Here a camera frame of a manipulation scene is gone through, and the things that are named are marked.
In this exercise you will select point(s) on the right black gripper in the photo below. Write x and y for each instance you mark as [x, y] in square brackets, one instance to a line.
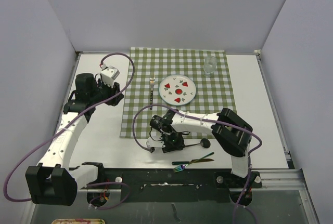
[180, 145]

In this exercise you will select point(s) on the iridescent rainbow fork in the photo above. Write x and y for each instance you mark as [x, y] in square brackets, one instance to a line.
[181, 165]

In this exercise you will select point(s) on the white plate with strawberries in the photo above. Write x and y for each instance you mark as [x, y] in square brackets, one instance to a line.
[177, 90]

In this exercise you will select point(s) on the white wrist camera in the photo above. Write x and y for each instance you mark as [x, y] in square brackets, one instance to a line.
[108, 75]
[151, 144]

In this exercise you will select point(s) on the green handled knife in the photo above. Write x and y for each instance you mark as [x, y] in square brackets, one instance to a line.
[192, 161]

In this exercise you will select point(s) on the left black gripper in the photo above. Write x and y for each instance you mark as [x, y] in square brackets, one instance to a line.
[112, 91]

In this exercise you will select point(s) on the black spoon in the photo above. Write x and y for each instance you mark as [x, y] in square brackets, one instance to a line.
[204, 142]

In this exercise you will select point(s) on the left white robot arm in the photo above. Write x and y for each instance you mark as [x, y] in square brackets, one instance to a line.
[50, 181]

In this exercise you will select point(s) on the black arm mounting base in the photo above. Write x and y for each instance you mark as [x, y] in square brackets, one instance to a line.
[166, 186]

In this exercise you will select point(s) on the silver fork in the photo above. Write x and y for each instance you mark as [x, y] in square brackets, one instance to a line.
[152, 84]

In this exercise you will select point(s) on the clear drinking glass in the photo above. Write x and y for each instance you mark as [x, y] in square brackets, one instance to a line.
[210, 64]

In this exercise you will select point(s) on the green white checkered tablecloth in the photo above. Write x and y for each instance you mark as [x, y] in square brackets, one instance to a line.
[197, 81]

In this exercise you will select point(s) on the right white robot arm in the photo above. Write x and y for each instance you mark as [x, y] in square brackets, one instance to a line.
[230, 130]

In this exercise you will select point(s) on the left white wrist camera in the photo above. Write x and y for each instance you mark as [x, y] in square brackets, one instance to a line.
[108, 75]

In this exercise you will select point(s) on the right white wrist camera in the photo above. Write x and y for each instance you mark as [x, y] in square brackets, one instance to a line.
[151, 144]

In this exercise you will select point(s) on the yellow rimmed tray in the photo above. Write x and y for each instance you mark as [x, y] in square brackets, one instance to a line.
[78, 221]

